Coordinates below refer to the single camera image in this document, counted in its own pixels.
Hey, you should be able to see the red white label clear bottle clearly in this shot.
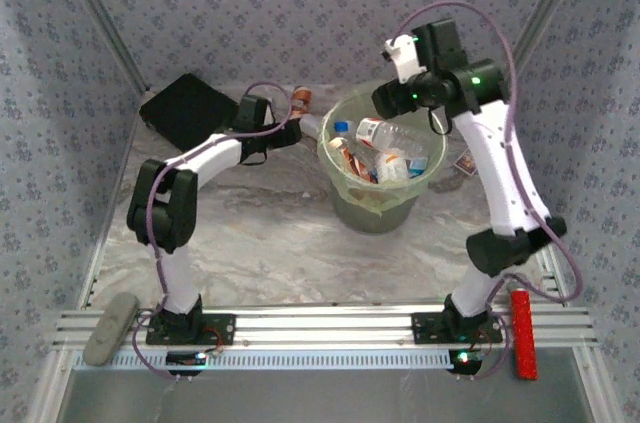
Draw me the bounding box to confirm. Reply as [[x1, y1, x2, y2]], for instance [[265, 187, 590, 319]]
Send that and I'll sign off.
[[354, 116, 431, 154]]

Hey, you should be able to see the plain clear plastic bottle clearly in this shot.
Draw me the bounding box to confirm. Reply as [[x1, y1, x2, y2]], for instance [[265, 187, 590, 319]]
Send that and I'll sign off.
[[298, 113, 327, 138]]

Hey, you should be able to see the small purple card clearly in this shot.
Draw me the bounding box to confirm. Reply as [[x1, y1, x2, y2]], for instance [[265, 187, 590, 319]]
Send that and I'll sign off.
[[453, 150, 479, 178]]

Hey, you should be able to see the black rectangular case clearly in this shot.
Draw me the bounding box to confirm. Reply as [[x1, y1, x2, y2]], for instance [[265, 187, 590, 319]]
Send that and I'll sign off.
[[138, 72, 240, 153]]

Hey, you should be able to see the small black circuit board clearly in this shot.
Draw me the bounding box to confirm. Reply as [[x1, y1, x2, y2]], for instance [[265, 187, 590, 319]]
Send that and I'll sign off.
[[167, 350, 209, 377], [447, 348, 485, 378]]

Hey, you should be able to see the grey oblong pad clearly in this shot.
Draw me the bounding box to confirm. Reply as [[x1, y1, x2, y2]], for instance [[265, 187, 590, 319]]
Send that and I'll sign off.
[[82, 291, 141, 367]]

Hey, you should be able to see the red glitter microphone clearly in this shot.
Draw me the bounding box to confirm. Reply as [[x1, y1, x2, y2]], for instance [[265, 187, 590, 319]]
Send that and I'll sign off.
[[509, 288, 540, 382]]

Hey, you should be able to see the grey metal panel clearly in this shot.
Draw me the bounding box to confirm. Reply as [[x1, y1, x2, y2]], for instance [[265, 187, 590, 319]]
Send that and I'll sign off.
[[54, 367, 614, 423]]

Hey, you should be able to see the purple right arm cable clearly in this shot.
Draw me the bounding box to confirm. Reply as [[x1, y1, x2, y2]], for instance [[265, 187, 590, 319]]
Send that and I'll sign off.
[[397, 0, 585, 380]]

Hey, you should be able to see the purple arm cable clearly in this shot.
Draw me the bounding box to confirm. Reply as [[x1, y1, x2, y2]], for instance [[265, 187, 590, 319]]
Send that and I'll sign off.
[[397, 0, 585, 380], [132, 81, 294, 380]]

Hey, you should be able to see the aluminium corner post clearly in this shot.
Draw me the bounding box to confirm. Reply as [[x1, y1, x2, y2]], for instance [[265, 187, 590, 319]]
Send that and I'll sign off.
[[498, 0, 596, 90], [49, 0, 151, 94]]

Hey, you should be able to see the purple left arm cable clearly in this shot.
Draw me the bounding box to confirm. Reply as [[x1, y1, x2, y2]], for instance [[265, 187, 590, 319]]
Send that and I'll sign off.
[[132, 81, 294, 380]]

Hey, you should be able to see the aluminium mounting rail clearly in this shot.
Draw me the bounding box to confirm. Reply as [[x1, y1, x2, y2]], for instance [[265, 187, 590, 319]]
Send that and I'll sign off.
[[54, 298, 599, 350]]

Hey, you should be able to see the red black power wire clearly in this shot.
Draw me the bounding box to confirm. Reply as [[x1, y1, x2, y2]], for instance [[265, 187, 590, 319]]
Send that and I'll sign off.
[[474, 326, 495, 354], [202, 326, 225, 357]]

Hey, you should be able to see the white slotted cable duct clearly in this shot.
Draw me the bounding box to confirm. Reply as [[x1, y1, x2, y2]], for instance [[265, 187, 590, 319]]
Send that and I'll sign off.
[[74, 346, 461, 372]]

